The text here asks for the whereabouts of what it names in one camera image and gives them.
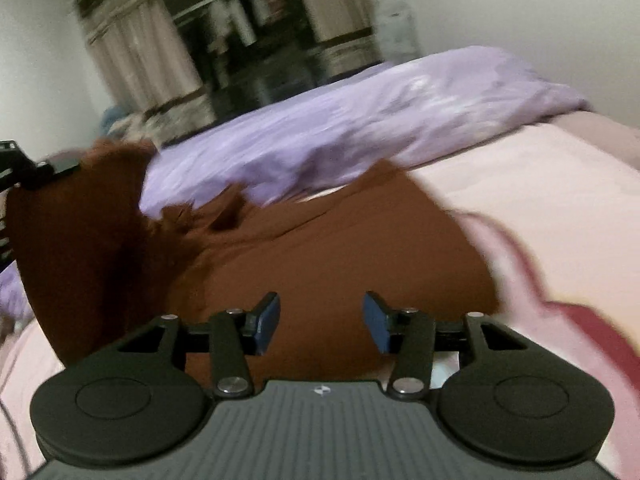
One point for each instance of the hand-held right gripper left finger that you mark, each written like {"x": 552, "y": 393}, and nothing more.
{"x": 265, "y": 322}

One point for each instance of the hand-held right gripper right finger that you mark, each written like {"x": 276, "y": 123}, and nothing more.
{"x": 377, "y": 322}

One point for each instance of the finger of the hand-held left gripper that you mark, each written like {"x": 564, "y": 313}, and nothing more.
{"x": 25, "y": 172}

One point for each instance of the brown padded jacket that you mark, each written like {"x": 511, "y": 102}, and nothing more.
{"x": 325, "y": 250}

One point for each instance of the row of hanging clothes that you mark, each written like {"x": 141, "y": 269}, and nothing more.
{"x": 240, "y": 25}

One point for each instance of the beige striped curtain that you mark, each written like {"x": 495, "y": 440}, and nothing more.
{"x": 145, "y": 55}
{"x": 335, "y": 15}

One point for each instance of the purple duvet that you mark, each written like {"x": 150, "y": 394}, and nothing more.
{"x": 350, "y": 125}

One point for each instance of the pink printed blanket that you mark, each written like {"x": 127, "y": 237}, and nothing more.
{"x": 550, "y": 185}

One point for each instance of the covered standing fan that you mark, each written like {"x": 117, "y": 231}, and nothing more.
{"x": 400, "y": 30}

